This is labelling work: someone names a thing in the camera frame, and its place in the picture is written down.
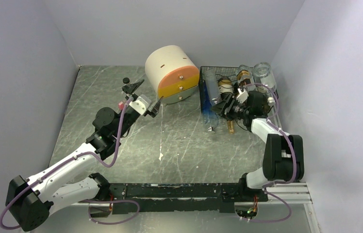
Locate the dark wine bottle gold foil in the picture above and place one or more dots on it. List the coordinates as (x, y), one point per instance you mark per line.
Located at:
(225, 88)

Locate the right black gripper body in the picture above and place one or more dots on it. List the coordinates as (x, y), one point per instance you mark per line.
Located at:
(239, 110)

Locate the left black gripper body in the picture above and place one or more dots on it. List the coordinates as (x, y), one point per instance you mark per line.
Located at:
(129, 118)

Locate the cream round drawer cabinet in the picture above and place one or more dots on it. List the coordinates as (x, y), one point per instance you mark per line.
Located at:
(172, 74)

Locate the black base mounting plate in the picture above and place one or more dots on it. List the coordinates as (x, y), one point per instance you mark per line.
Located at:
(184, 197)

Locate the small pink block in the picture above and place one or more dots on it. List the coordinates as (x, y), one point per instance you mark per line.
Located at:
(122, 105)

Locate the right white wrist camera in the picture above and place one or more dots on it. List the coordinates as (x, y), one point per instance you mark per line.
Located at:
(241, 96)

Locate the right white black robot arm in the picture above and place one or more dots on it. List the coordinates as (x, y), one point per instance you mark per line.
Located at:
(283, 160)

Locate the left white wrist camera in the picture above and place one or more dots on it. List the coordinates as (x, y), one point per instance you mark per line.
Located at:
(141, 104)

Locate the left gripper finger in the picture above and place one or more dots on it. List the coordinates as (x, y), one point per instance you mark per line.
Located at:
(132, 87)
(153, 112)

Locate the black wire wine rack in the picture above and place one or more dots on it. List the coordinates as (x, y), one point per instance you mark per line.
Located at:
(229, 72)

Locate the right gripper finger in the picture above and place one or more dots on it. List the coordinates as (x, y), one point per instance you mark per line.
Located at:
(228, 99)
(221, 109)

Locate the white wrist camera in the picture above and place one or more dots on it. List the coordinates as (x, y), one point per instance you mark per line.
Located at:
(141, 104)
(241, 96)

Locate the aluminium rail frame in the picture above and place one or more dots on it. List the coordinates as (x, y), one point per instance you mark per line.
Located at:
(290, 210)

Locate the blue plastic bottle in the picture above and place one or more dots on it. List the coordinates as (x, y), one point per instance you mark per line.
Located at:
(210, 119)

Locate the large clear glass bottle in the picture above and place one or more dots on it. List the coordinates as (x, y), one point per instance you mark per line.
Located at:
(263, 74)

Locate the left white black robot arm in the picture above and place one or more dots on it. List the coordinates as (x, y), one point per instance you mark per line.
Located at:
(32, 200)

